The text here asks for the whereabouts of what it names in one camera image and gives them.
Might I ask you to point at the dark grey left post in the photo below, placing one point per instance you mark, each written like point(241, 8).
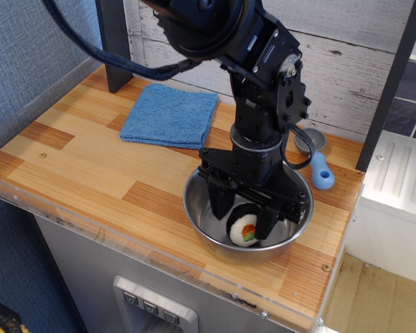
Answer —
point(114, 38)

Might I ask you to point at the dark grey right post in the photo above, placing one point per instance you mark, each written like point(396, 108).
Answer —
point(407, 42)

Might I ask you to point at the white ribbed side unit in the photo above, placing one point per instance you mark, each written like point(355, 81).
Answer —
point(383, 230)

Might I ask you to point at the silver dispenser button panel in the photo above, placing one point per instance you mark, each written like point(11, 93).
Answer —
point(145, 310)

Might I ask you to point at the plush sushi roll toy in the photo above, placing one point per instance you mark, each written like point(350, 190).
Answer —
point(241, 225)

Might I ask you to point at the yellow black object at corner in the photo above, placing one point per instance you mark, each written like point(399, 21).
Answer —
point(11, 322)

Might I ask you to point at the grey toy cabinet front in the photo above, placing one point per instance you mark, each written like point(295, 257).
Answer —
point(88, 268)

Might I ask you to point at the stainless steel bowl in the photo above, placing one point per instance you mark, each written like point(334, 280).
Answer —
point(213, 235)

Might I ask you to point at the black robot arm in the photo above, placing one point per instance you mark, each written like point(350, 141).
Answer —
point(264, 64)

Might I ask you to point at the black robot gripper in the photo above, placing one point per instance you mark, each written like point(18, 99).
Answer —
point(256, 172)

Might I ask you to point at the grey scoop blue handle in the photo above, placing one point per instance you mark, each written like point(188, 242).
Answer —
point(322, 176)

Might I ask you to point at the folded blue cloth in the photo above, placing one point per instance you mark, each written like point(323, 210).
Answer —
point(164, 116)

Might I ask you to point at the dark grey post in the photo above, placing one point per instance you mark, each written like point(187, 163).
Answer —
point(114, 38)
point(407, 42)

